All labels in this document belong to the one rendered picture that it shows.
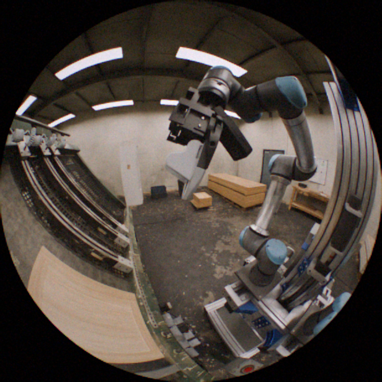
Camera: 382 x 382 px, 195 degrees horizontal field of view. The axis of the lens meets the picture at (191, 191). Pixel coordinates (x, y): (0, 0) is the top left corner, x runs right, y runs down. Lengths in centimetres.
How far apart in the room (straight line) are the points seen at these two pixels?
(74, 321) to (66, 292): 13
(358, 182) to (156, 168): 539
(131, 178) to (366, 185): 425
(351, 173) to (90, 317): 109
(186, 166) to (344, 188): 58
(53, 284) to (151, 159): 511
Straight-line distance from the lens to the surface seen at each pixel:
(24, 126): 158
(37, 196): 79
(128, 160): 389
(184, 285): 177
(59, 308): 58
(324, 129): 529
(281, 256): 56
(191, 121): 18
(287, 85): 29
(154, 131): 535
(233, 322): 147
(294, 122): 33
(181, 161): 16
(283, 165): 59
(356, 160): 60
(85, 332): 58
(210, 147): 15
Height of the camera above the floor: 161
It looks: 18 degrees down
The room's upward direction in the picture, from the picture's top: straight up
